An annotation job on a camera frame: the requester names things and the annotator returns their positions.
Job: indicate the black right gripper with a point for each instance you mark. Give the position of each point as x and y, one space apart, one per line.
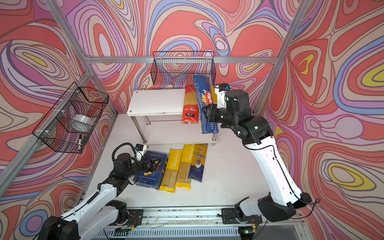
211 109

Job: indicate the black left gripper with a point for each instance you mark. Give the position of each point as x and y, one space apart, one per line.
150 169

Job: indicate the red spaghetti bag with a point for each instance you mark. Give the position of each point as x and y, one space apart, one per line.
190 113

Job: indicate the blue Barilla spaghetti box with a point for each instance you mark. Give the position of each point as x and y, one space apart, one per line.
204 98

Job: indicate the yellow pastatime spaghetti bag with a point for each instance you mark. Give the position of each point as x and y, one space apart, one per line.
183 180
168 183

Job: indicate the dark blue spaghetti bag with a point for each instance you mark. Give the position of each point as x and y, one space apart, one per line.
198 162

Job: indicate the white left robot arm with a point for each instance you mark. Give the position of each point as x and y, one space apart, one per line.
102 208

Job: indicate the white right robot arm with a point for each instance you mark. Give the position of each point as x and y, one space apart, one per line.
232 111

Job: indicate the white two-tier shelf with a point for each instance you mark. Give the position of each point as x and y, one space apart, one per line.
157 117

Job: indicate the blue Barilla rigatoni box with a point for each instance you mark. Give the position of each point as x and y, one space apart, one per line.
152 179

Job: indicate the silver tape roll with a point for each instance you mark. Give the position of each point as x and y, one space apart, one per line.
81 124

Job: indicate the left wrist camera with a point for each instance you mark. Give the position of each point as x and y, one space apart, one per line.
140 150

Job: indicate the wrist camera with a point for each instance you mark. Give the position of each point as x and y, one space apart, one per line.
140 150
221 90

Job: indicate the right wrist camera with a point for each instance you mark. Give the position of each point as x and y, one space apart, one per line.
221 90

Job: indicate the black wire basket back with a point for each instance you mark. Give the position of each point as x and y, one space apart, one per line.
177 68

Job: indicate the black wire basket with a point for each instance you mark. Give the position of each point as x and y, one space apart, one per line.
177 68
57 133

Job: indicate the black wire basket left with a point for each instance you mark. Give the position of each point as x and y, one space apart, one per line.
57 133

